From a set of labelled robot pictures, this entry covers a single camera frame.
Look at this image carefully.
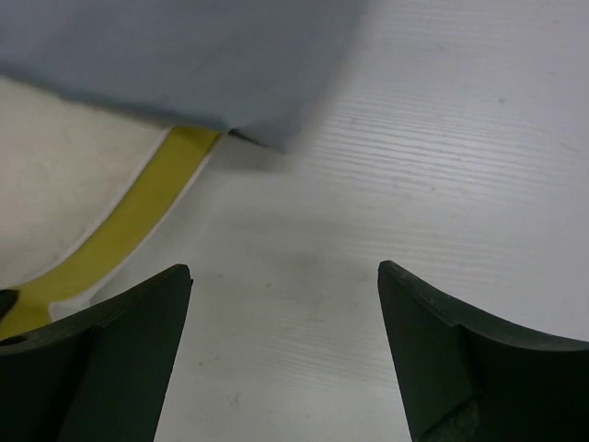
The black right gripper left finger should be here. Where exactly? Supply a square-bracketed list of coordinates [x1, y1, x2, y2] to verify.
[1, 264, 192, 442]

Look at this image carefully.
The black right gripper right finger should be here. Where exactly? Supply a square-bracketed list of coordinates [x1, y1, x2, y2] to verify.
[377, 261, 588, 441]

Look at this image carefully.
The cream quilted pillow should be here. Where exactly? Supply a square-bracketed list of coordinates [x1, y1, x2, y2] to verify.
[1, 79, 219, 338]

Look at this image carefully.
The grey fabric pillowcase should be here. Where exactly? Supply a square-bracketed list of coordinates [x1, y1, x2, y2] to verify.
[1, 1, 368, 146]

